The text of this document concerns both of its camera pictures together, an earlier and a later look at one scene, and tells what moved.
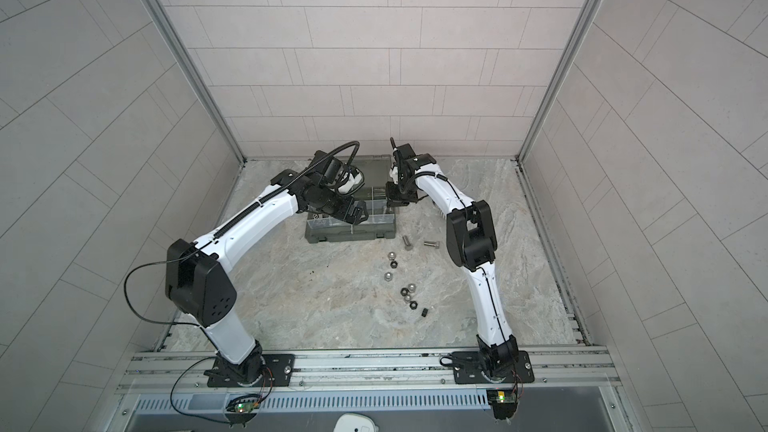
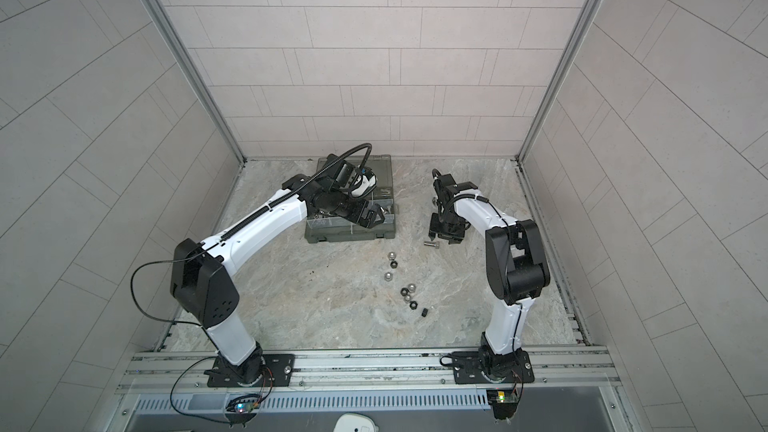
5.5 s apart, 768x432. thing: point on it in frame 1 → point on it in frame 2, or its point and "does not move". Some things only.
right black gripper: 393,196 → 453,238
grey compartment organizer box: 381,219 does not move
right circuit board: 504,402 does not move
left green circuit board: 242,409 does not move
